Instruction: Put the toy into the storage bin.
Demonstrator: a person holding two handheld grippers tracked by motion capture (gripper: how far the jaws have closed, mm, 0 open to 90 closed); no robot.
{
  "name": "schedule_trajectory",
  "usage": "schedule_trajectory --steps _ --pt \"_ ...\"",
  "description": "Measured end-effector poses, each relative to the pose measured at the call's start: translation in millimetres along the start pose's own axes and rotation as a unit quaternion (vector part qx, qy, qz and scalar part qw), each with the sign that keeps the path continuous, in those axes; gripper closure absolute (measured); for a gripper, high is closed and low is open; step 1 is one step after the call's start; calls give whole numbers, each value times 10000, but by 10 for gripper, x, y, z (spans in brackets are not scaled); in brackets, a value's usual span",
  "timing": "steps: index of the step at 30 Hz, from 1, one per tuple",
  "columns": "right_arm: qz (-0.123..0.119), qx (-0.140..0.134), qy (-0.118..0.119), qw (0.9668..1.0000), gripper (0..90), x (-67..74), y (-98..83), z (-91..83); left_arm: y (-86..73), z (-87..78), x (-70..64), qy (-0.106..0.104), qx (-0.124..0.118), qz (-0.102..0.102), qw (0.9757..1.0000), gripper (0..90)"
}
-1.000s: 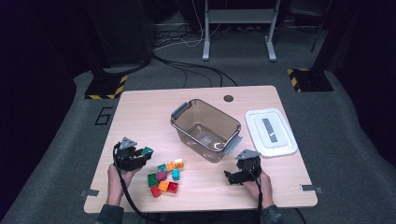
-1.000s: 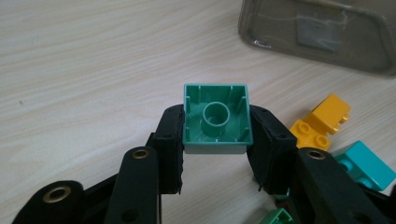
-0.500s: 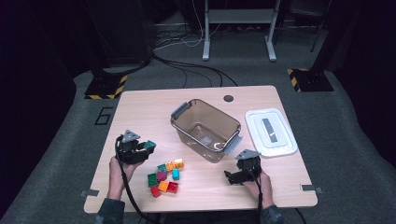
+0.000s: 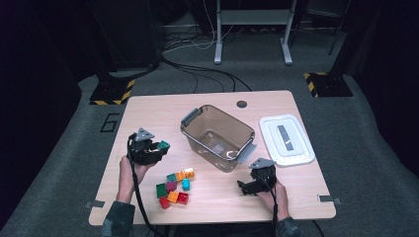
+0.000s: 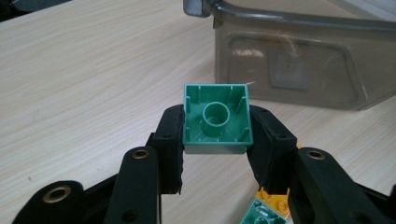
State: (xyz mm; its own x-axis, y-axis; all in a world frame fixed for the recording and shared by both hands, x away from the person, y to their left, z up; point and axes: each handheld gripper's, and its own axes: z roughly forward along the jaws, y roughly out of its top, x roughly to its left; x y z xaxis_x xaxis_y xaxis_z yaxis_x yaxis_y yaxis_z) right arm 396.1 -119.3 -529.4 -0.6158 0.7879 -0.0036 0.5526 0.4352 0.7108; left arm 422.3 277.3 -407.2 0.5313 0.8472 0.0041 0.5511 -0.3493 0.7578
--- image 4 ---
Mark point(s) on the magenta toy brick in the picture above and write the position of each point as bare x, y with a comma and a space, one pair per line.
171, 186

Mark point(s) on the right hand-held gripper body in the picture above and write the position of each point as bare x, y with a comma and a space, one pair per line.
265, 179

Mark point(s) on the white metal desk frame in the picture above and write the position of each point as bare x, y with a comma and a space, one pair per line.
253, 16

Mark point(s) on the dark curtain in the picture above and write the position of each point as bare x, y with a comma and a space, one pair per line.
395, 65
33, 82

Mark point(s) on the white box lid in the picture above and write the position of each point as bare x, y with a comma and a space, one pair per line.
296, 154

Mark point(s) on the clear brown storage box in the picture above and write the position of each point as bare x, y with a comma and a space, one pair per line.
210, 125

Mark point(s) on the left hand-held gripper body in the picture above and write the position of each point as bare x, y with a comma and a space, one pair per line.
141, 153

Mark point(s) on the person's left hand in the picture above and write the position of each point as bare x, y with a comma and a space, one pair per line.
130, 177

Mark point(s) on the black hazard-striped base plate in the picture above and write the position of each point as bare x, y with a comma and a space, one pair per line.
329, 85
108, 94

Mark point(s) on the dark round table grommet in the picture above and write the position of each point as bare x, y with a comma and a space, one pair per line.
241, 104

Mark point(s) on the grey tape strip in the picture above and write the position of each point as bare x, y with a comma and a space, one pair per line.
95, 204
329, 198

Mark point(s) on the teal toy brick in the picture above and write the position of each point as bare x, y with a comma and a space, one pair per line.
163, 145
171, 178

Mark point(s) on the person's right hand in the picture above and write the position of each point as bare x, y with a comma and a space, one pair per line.
280, 200

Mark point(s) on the black stand leg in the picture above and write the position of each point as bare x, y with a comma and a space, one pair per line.
336, 38

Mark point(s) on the light blue toy brick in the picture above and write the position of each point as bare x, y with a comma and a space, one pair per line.
185, 184

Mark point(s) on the green toy brick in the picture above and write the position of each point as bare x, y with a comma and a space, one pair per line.
161, 190

